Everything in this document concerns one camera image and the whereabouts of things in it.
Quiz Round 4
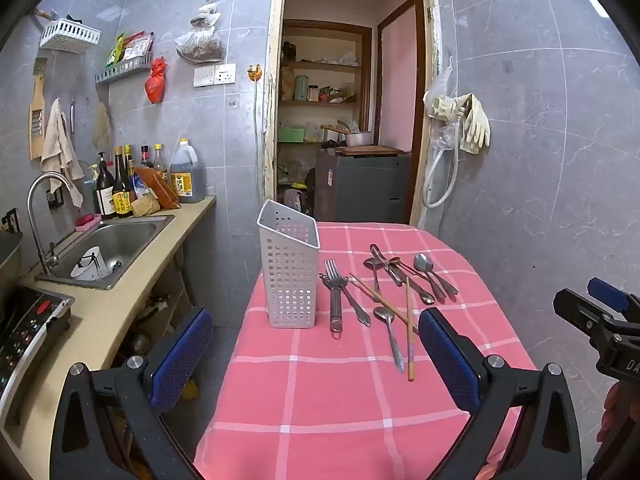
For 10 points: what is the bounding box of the clear bag of dried goods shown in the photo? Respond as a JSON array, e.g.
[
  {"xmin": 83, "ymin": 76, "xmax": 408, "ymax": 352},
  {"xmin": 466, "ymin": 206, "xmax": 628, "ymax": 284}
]
[{"xmin": 175, "ymin": 0, "xmax": 226, "ymax": 64}]

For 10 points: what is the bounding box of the beige kitchen counter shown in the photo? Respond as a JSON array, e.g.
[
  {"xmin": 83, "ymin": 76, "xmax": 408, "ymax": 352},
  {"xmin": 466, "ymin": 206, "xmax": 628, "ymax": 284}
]
[{"xmin": 0, "ymin": 195, "xmax": 217, "ymax": 461}]

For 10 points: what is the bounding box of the pink door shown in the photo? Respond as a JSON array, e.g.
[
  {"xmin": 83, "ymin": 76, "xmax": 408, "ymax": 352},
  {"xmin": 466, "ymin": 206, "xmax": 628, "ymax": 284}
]
[{"xmin": 377, "ymin": 0, "xmax": 426, "ymax": 153}]

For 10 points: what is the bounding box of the beige hanging towel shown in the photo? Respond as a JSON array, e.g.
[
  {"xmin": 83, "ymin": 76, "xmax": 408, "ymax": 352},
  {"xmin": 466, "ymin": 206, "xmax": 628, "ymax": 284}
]
[{"xmin": 40, "ymin": 98, "xmax": 86, "ymax": 208}]

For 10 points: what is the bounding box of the beige scrubber roll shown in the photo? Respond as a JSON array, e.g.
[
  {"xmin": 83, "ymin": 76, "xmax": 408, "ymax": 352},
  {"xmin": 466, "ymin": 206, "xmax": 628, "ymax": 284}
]
[{"xmin": 131, "ymin": 195, "xmax": 161, "ymax": 218}]

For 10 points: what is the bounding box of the person's right hand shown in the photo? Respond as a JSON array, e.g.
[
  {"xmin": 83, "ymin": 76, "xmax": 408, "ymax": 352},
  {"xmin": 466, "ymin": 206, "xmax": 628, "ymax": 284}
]
[{"xmin": 600, "ymin": 384, "xmax": 626, "ymax": 442}]

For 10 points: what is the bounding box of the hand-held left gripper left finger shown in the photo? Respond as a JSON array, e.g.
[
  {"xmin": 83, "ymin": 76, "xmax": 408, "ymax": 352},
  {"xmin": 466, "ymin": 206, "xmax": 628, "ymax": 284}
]
[{"xmin": 50, "ymin": 306, "xmax": 215, "ymax": 480}]

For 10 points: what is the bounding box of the white cup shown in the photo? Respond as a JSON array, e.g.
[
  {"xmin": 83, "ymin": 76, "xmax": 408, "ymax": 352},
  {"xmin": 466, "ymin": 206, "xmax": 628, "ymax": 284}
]
[{"xmin": 70, "ymin": 246, "xmax": 111, "ymax": 282}]

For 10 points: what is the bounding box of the clear hanging plastic bag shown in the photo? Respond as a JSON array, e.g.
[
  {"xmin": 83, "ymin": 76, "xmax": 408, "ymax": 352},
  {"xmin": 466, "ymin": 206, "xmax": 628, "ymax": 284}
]
[{"xmin": 425, "ymin": 55, "xmax": 457, "ymax": 161}]

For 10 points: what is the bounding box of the white hose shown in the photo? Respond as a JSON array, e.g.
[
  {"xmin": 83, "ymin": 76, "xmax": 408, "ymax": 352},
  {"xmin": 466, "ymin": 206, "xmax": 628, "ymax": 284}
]
[{"xmin": 421, "ymin": 125, "xmax": 468, "ymax": 209}]

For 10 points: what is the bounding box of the red snack packet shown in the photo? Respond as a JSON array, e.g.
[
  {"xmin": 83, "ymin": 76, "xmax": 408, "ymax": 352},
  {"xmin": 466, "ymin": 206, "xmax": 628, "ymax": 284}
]
[{"xmin": 122, "ymin": 32, "xmax": 153, "ymax": 61}]

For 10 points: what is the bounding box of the grey wall shelf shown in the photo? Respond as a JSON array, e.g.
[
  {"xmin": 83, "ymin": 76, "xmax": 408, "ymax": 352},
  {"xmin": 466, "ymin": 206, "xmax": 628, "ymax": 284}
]
[{"xmin": 95, "ymin": 55, "xmax": 153, "ymax": 85}]

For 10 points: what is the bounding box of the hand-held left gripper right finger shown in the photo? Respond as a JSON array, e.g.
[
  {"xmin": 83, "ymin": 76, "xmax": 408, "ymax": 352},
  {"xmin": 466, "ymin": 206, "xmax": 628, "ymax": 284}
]
[{"xmin": 417, "ymin": 307, "xmax": 583, "ymax": 480}]

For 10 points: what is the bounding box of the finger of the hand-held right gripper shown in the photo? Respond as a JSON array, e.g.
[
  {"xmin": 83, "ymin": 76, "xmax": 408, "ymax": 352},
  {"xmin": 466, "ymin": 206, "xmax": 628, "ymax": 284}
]
[
  {"xmin": 587, "ymin": 276, "xmax": 640, "ymax": 323},
  {"xmin": 552, "ymin": 288, "xmax": 618, "ymax": 346}
]

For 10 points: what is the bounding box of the steel sink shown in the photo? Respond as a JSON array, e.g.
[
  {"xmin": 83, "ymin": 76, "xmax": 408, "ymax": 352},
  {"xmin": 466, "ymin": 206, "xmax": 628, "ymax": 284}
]
[{"xmin": 35, "ymin": 214, "xmax": 176, "ymax": 291}]

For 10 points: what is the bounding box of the black induction cooker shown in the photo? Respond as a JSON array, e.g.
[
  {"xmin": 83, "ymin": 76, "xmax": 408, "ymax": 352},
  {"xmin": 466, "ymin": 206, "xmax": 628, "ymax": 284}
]
[{"xmin": 0, "ymin": 285, "xmax": 76, "ymax": 428}]

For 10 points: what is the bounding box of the wooden shelf unit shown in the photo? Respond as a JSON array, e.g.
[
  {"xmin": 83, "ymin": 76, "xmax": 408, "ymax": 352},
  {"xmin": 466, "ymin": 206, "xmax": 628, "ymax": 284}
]
[{"xmin": 277, "ymin": 20, "xmax": 373, "ymax": 196}]

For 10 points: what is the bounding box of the green snack packet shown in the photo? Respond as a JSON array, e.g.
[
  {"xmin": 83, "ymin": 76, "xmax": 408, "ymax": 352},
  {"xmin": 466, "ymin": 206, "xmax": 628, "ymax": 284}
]
[{"xmin": 106, "ymin": 34, "xmax": 125, "ymax": 67}]

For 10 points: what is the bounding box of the wooden chopping board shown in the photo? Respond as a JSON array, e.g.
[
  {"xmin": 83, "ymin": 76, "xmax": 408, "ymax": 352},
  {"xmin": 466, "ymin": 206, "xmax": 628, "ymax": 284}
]
[{"xmin": 336, "ymin": 145, "xmax": 403, "ymax": 157}]

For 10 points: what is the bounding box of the hanging loofah scrubber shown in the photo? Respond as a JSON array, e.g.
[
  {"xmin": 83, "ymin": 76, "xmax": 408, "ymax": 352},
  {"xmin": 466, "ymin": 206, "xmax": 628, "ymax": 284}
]
[{"xmin": 92, "ymin": 102, "xmax": 113, "ymax": 151}]

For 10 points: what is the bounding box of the white wall cable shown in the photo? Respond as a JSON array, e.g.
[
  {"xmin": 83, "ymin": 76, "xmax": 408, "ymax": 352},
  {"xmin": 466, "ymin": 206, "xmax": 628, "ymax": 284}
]
[{"xmin": 252, "ymin": 81, "xmax": 263, "ymax": 206}]

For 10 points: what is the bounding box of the wooden grater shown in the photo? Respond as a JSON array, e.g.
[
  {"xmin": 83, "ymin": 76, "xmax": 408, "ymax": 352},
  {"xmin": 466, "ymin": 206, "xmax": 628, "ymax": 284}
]
[{"xmin": 29, "ymin": 57, "xmax": 48, "ymax": 161}]

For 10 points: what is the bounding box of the cream rubber glove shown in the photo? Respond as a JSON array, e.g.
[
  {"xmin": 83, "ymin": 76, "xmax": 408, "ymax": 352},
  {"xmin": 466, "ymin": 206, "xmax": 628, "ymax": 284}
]
[
  {"xmin": 459, "ymin": 93, "xmax": 492, "ymax": 155},
  {"xmin": 424, "ymin": 94, "xmax": 468, "ymax": 122}
]

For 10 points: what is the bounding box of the worn wooden door frame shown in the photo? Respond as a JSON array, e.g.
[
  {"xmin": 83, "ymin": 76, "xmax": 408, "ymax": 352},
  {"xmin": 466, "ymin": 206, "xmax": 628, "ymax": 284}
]
[{"xmin": 262, "ymin": 0, "xmax": 441, "ymax": 231}]

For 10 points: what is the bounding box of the yellow cap sauce bottle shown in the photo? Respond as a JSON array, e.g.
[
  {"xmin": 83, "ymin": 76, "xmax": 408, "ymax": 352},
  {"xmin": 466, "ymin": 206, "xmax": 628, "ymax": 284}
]
[{"xmin": 152, "ymin": 144, "xmax": 168, "ymax": 183}]

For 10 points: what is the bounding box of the grey cabinet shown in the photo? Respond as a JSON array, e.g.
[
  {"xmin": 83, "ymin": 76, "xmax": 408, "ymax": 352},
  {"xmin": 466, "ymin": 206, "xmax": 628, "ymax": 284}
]
[{"xmin": 315, "ymin": 150, "xmax": 412, "ymax": 223}]

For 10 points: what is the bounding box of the large dark vinegar jug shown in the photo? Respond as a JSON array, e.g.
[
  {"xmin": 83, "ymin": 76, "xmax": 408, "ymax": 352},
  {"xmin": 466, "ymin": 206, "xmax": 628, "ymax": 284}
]
[{"xmin": 170, "ymin": 138, "xmax": 206, "ymax": 204}]

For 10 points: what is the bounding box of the red plastic bag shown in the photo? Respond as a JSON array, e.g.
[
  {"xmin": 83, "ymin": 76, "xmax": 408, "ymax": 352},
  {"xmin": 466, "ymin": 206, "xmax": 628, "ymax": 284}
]
[{"xmin": 145, "ymin": 57, "xmax": 167, "ymax": 105}]

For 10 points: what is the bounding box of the gold spoon with red handle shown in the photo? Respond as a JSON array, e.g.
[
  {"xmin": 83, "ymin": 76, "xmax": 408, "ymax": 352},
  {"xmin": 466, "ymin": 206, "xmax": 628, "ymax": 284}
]
[{"xmin": 389, "ymin": 256, "xmax": 431, "ymax": 293}]

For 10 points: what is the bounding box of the soy sauce bottle yellow label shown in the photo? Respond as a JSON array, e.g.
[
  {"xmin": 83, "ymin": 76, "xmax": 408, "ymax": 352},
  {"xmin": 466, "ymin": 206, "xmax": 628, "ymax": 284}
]
[{"xmin": 112, "ymin": 146, "xmax": 133, "ymax": 218}]

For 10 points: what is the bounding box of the white perforated utensil holder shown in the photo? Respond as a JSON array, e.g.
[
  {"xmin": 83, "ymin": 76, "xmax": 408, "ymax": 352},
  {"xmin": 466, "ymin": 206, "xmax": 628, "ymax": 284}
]
[{"xmin": 256, "ymin": 199, "xmax": 321, "ymax": 330}]

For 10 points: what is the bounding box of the white wall basket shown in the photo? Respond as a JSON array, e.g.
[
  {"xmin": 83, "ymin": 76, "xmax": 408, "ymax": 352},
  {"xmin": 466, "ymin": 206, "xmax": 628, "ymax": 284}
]
[{"xmin": 39, "ymin": 18, "xmax": 102, "ymax": 52}]

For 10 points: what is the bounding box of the small metal spoon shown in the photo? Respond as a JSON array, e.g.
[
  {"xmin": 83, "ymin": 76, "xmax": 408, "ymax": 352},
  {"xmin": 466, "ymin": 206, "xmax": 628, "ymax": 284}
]
[{"xmin": 363, "ymin": 256, "xmax": 383, "ymax": 303}]

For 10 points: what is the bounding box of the pink checked tablecloth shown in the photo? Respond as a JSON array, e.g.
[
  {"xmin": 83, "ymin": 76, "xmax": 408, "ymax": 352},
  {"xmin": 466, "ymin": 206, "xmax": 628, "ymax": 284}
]
[{"xmin": 192, "ymin": 221, "xmax": 538, "ymax": 480}]

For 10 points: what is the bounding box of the metal faucet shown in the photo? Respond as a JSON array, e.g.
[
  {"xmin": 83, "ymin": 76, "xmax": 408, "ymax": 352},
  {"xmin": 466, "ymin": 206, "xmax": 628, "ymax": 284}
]
[{"xmin": 26, "ymin": 171, "xmax": 76, "ymax": 276}]

